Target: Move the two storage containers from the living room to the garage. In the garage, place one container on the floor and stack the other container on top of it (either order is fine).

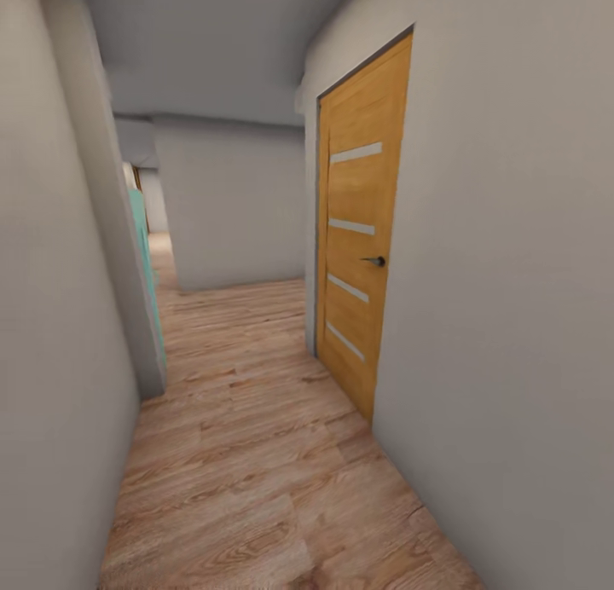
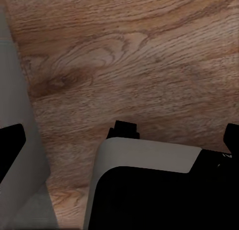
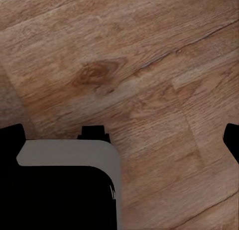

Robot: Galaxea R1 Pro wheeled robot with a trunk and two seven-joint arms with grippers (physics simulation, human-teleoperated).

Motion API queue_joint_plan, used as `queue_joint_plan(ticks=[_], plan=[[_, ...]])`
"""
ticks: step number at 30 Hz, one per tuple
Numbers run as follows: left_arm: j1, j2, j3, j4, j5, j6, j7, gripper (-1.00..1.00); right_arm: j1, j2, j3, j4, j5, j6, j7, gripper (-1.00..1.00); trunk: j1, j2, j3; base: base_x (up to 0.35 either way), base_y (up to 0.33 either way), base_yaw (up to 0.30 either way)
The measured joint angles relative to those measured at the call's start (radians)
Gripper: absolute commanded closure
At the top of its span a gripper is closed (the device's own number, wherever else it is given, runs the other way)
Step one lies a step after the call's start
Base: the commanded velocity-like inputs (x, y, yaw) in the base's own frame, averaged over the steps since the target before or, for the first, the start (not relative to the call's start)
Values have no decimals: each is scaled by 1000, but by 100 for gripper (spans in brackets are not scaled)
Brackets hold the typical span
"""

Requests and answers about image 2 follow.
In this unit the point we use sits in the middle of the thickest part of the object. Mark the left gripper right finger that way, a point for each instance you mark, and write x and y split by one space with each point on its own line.
231 139

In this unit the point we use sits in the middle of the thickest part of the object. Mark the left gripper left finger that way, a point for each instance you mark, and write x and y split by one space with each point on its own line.
12 139

